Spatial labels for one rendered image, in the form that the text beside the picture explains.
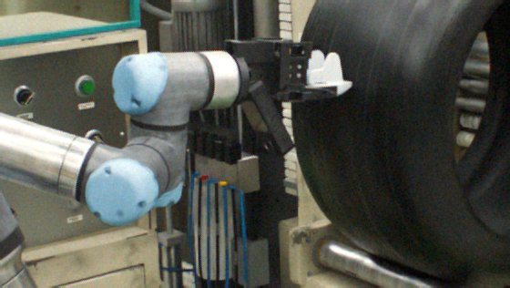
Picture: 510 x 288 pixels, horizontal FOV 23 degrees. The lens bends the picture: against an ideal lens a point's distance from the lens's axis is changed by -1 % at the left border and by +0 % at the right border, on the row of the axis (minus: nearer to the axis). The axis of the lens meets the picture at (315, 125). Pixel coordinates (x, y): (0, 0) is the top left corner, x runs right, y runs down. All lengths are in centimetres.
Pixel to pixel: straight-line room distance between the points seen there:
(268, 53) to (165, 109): 18
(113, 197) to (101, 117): 80
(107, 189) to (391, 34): 50
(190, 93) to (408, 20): 34
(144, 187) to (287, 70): 31
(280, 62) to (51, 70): 64
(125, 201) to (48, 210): 79
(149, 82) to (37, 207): 72
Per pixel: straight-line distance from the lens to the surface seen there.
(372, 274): 200
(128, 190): 143
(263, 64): 164
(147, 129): 156
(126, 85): 154
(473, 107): 243
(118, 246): 225
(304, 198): 223
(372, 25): 175
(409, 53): 171
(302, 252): 208
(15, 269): 110
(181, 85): 155
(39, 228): 222
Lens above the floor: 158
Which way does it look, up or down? 13 degrees down
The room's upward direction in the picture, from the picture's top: 2 degrees counter-clockwise
